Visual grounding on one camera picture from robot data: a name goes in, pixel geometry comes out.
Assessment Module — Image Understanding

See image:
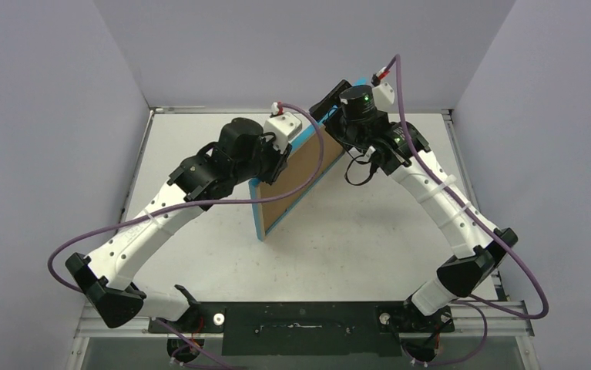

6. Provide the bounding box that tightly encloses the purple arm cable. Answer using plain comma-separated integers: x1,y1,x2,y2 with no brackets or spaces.
371,53,551,368
46,102,327,370

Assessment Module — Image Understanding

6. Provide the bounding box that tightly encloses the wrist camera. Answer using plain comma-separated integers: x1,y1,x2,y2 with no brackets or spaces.
370,69,395,111
263,102,303,153

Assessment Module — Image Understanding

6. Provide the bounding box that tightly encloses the brown cardboard backing board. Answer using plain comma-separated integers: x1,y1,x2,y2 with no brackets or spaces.
260,125,348,234

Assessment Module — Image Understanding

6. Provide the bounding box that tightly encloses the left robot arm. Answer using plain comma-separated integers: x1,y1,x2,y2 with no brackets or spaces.
65,113,302,332

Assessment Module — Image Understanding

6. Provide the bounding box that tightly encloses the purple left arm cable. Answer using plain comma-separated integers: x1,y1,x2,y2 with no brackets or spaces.
46,102,327,370

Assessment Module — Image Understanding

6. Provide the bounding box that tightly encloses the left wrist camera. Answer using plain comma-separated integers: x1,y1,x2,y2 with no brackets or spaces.
263,102,303,153

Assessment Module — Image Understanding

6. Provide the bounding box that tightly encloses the wooden picture frame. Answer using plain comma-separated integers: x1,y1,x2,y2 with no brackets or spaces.
247,77,368,243

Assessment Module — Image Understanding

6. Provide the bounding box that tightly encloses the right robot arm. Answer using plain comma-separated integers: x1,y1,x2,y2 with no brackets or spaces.
308,80,518,331

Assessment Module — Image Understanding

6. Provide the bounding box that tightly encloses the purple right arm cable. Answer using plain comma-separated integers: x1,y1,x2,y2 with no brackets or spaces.
371,53,551,368

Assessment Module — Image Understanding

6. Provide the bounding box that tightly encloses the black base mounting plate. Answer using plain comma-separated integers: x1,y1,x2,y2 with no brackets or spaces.
171,301,455,357

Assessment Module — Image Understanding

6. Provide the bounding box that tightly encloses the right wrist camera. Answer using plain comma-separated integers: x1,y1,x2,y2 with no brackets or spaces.
370,69,395,111

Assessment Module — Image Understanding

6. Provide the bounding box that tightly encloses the aluminium front rail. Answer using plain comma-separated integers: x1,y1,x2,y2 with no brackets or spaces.
75,302,534,338

